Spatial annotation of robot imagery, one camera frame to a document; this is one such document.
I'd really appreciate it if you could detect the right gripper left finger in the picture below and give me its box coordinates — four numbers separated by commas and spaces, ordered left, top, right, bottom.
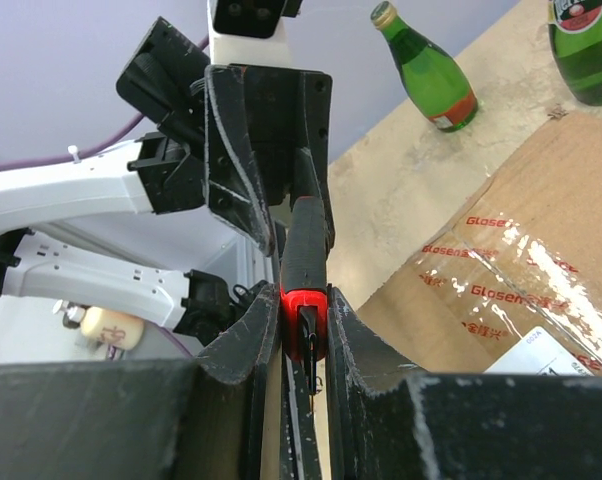
0, 285, 281, 479

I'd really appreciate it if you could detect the brown cardboard express box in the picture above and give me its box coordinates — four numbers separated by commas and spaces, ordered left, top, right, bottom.
359, 113, 602, 376

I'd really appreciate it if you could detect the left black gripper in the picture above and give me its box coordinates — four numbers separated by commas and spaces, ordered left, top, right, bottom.
204, 65, 335, 256

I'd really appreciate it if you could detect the near green glass bottle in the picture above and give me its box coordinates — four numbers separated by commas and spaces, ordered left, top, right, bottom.
370, 1, 479, 133

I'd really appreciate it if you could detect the green glass bottle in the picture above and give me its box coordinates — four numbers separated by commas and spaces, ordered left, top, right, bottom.
547, 0, 602, 106
370, 1, 479, 133

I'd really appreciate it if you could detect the far green glass bottle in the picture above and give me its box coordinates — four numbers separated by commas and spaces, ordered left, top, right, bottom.
547, 0, 602, 106

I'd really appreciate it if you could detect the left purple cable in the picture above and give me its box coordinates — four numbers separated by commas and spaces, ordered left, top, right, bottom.
0, 34, 212, 176

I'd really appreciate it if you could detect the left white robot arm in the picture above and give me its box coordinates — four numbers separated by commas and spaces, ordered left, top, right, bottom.
0, 19, 335, 337

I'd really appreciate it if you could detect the beige pump dispenser bottle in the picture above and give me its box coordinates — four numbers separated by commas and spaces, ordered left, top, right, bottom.
52, 300, 145, 351

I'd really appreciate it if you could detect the red black utility knife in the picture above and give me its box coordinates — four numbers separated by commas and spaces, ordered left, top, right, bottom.
278, 149, 330, 416

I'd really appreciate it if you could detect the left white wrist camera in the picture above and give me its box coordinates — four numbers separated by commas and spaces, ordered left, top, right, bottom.
207, 0, 302, 68

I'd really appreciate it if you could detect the white shipping label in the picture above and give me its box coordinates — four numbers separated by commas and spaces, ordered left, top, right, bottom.
486, 326, 593, 376

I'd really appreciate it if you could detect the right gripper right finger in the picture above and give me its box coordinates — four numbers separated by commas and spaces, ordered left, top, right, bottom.
326, 288, 602, 479

